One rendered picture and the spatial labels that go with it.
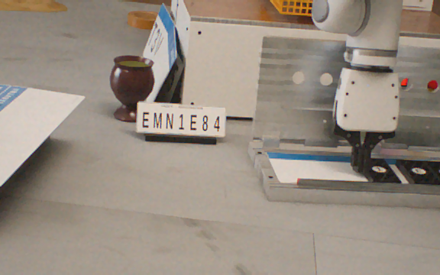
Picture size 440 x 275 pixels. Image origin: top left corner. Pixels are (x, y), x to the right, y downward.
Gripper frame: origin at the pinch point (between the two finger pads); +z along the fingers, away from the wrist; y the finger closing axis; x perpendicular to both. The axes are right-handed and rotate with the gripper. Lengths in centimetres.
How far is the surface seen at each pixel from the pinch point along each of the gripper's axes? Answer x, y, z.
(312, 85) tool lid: 10.3, -6.7, -11.0
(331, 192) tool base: -7.0, -6.5, 4.4
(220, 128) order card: 17.1, -21.1, -1.5
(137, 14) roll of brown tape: 101, -32, -19
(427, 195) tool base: -7.0, 9.5, 4.1
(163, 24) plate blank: 59, -29, -18
